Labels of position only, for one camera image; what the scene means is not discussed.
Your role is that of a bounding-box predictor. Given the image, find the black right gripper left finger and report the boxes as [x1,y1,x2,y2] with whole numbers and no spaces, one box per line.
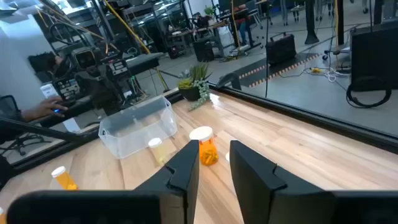
[6,139,200,224]

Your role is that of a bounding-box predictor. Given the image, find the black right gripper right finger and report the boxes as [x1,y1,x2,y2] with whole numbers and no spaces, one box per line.
[229,139,398,224]

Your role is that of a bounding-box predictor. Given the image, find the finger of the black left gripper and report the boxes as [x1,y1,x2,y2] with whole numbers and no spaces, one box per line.
[106,58,131,78]
[52,77,82,101]

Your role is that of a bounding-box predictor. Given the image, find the pale yellow pill bottle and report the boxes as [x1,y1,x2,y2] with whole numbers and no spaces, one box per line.
[147,137,170,166]

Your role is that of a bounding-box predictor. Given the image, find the orange pill bottle white cap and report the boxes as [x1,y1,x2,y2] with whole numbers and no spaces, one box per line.
[188,126,220,167]
[50,166,79,191]

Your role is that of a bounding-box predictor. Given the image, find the person's forearm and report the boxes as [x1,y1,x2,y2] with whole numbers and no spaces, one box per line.
[21,107,40,123]

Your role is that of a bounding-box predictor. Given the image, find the clear plastic bin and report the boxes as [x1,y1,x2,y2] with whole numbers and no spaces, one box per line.
[98,95,178,160]

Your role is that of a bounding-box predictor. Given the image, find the black waste bin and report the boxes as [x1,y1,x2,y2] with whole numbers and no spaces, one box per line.
[192,40,216,62]

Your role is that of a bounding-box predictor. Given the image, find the person's hand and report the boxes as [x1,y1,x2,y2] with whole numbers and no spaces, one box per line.
[34,96,69,121]

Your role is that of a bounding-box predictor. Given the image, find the dark grey desk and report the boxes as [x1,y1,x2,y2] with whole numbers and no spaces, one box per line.
[126,52,165,75]

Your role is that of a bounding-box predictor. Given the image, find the white paper sheet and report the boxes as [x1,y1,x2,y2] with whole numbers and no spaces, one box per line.
[63,117,82,133]

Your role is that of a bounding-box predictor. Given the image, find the black office chair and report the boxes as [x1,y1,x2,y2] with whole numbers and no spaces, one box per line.
[0,95,52,156]

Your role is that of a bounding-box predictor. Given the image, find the potted succulent plant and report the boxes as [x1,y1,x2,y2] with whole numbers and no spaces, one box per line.
[177,62,214,111]

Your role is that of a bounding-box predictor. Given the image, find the black orange-striped floor mat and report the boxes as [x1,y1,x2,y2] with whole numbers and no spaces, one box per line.
[232,52,322,89]

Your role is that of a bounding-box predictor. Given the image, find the person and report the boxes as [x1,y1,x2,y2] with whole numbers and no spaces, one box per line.
[231,3,253,47]

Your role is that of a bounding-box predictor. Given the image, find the black equipment case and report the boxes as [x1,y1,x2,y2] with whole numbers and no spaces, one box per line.
[266,32,297,66]

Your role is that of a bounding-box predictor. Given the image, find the black cabinet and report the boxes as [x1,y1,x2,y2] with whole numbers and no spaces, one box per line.
[350,23,398,93]

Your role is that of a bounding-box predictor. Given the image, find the black pillar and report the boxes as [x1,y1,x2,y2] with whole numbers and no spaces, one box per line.
[303,0,320,45]

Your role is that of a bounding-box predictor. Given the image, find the yellow hose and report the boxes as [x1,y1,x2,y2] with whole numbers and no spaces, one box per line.
[102,0,171,91]

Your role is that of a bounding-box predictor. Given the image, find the black aluminium table frame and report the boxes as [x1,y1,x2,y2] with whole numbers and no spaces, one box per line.
[0,82,398,187]

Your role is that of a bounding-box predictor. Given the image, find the black frame bracket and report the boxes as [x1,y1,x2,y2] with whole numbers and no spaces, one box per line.
[216,72,243,91]

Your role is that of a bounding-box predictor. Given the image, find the coiled black cable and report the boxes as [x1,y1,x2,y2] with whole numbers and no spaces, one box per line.
[345,75,393,110]

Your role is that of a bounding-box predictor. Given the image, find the white cables with yellow plug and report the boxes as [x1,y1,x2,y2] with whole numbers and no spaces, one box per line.
[306,65,351,84]

